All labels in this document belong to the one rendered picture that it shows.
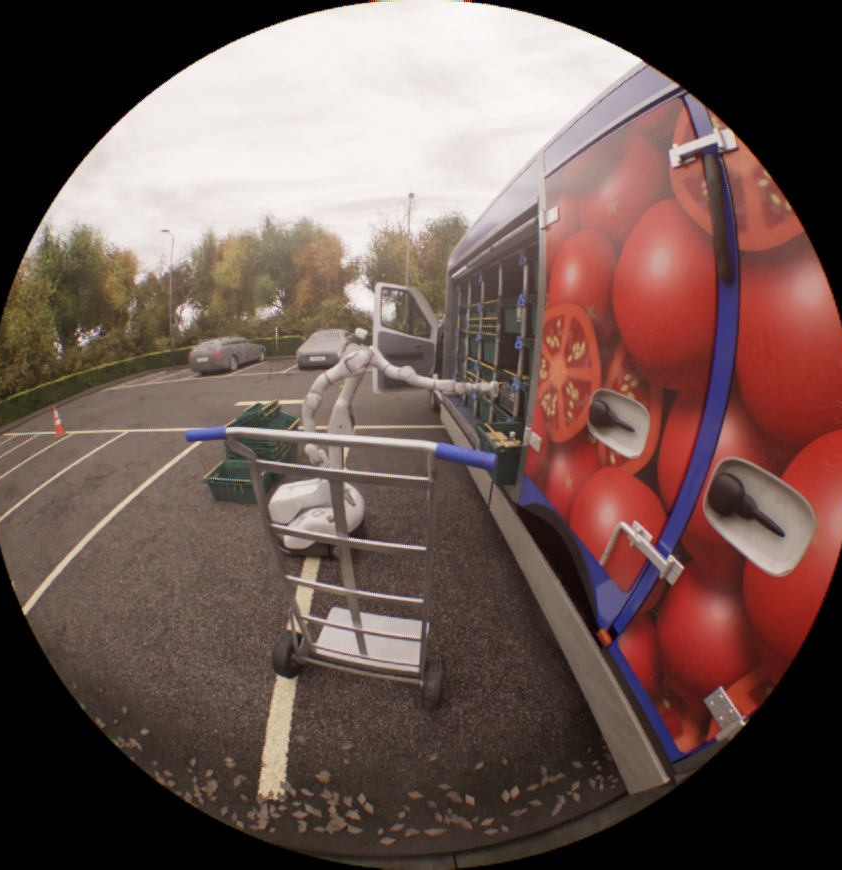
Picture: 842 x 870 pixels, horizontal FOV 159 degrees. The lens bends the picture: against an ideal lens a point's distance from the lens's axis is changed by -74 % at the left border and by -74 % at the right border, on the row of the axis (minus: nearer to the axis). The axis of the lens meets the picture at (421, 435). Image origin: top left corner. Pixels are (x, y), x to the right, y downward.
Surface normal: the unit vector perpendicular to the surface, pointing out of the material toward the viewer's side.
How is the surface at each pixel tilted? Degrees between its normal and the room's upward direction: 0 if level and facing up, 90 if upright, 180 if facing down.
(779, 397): 90
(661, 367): 90
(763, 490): 90
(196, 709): 0
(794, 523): 90
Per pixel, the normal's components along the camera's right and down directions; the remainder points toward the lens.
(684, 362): -0.99, 0.00
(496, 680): 0.04, -0.94
